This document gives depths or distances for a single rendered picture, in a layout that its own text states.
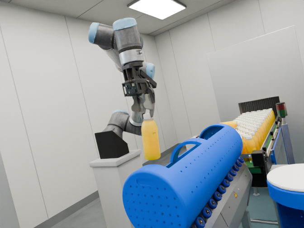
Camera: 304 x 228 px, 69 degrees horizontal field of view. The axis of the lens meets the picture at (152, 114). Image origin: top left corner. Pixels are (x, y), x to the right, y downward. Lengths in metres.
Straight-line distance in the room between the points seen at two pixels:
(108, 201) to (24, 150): 1.98
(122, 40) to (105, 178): 1.29
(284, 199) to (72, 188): 3.46
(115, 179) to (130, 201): 0.91
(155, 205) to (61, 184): 3.18
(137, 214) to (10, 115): 2.95
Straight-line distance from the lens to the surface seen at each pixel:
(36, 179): 3.75
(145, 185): 0.84
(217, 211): 1.13
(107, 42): 1.00
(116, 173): 1.79
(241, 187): 1.46
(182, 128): 6.55
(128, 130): 1.94
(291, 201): 1.04
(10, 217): 2.28
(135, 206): 0.92
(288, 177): 1.11
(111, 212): 2.01
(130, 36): 0.85
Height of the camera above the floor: 1.46
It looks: 2 degrees down
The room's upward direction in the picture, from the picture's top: 13 degrees counter-clockwise
